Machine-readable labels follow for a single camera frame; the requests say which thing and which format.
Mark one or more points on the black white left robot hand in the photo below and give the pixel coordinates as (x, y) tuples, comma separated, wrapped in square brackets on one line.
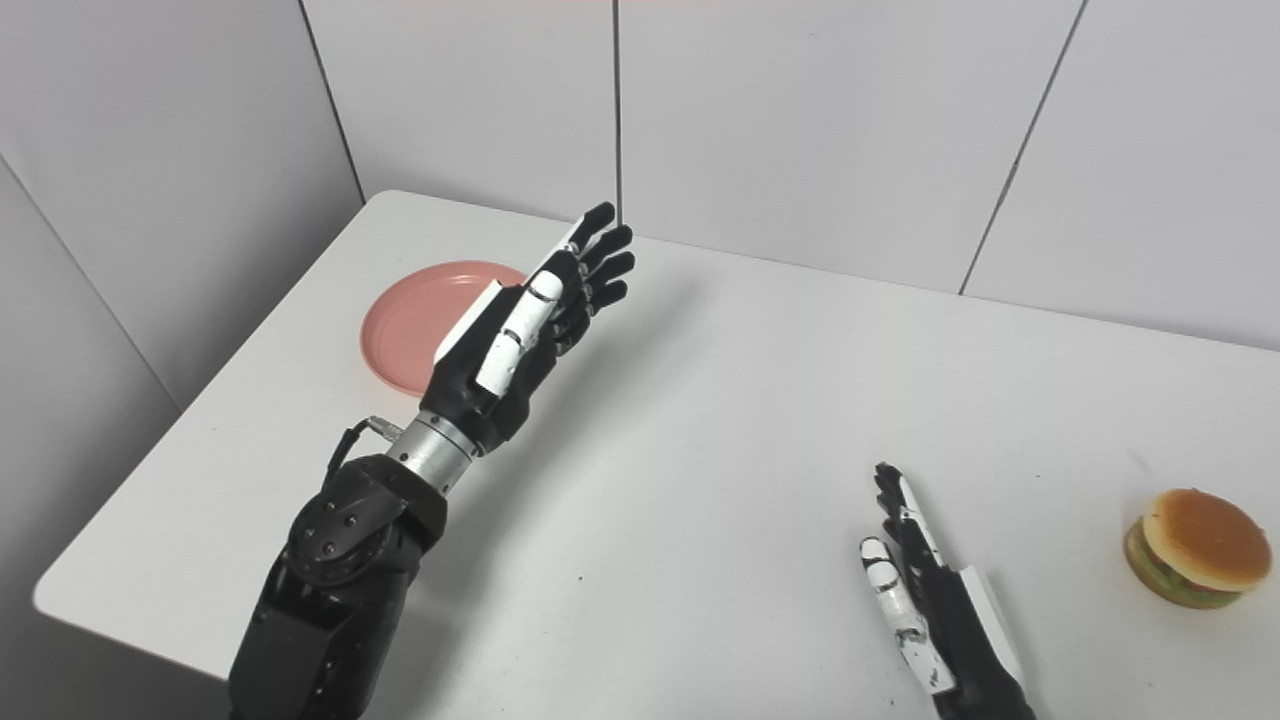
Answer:
[(470, 385)]

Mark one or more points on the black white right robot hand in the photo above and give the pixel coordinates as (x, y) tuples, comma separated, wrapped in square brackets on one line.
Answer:
[(965, 640)]

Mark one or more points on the pink round plate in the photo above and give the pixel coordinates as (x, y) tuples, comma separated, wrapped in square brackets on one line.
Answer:
[(415, 325)]

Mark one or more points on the toy hamburger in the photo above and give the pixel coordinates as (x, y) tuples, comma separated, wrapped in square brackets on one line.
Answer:
[(1200, 540)]

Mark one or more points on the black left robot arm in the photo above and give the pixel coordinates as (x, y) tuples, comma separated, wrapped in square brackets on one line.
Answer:
[(330, 590)]

